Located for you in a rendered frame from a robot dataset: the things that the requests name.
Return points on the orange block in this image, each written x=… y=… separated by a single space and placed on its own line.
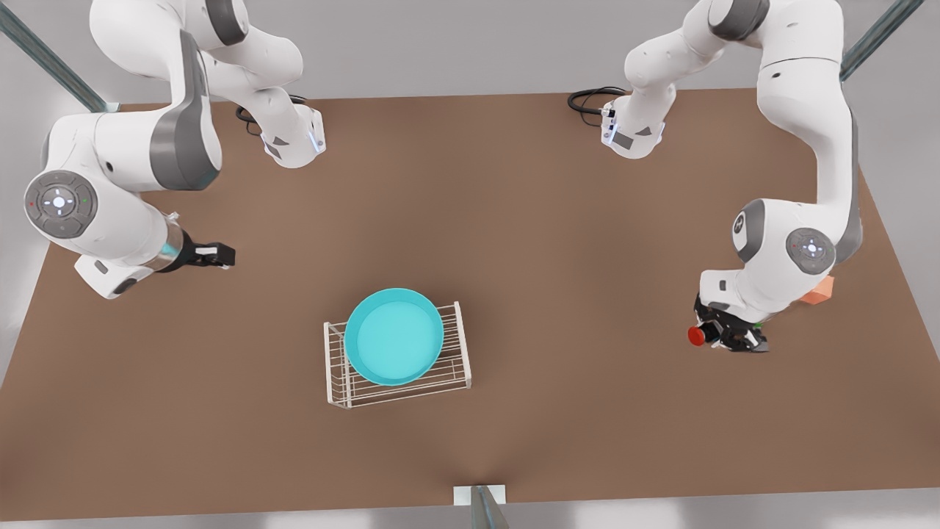
x=819 y=292

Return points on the red button switch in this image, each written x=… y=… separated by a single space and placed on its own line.
x=699 y=335

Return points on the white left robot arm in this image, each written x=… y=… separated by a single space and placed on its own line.
x=800 y=88

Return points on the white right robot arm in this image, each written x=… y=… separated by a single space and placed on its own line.
x=110 y=154

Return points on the silver frame post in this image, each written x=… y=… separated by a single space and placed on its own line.
x=877 y=37
x=485 y=507
x=51 y=59

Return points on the turquoise round plate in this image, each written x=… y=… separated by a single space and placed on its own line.
x=394 y=336

